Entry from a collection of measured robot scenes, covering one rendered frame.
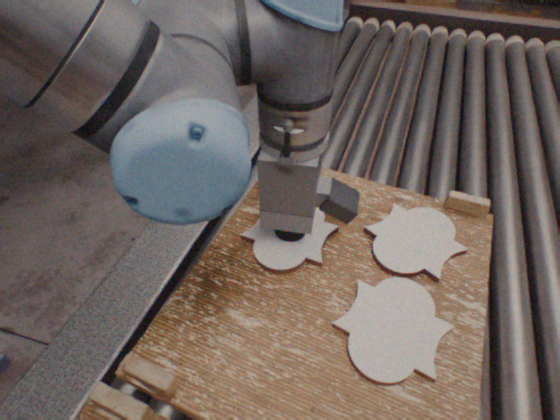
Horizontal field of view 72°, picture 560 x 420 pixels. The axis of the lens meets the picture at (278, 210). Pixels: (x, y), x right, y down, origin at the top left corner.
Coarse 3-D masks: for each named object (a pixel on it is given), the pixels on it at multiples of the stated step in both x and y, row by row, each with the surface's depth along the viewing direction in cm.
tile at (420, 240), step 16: (400, 208) 55; (416, 208) 55; (384, 224) 53; (400, 224) 53; (416, 224) 53; (432, 224) 53; (448, 224) 53; (384, 240) 51; (400, 240) 51; (416, 240) 51; (432, 240) 51; (448, 240) 51; (384, 256) 49; (400, 256) 49; (416, 256) 49; (432, 256) 49; (448, 256) 49; (400, 272) 48; (416, 272) 48; (432, 272) 48
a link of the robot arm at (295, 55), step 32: (256, 0) 30; (288, 0) 29; (320, 0) 29; (256, 32) 30; (288, 32) 30; (320, 32) 31; (256, 64) 31; (288, 64) 32; (320, 64) 33; (288, 96) 34; (320, 96) 35
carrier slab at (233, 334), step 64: (256, 192) 59; (384, 192) 59; (192, 320) 44; (256, 320) 44; (320, 320) 44; (448, 320) 44; (192, 384) 39; (256, 384) 39; (320, 384) 39; (448, 384) 39
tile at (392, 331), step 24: (360, 288) 46; (384, 288) 46; (408, 288) 46; (360, 312) 44; (384, 312) 44; (408, 312) 44; (432, 312) 44; (360, 336) 42; (384, 336) 42; (408, 336) 42; (432, 336) 42; (360, 360) 40; (384, 360) 40; (408, 360) 40; (432, 360) 40; (384, 384) 39
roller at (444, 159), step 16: (464, 32) 110; (448, 48) 105; (464, 48) 105; (448, 64) 96; (448, 80) 90; (448, 96) 84; (448, 112) 79; (448, 128) 75; (448, 144) 71; (432, 160) 70; (448, 160) 68; (432, 176) 66; (448, 176) 65; (432, 192) 63; (448, 192) 62
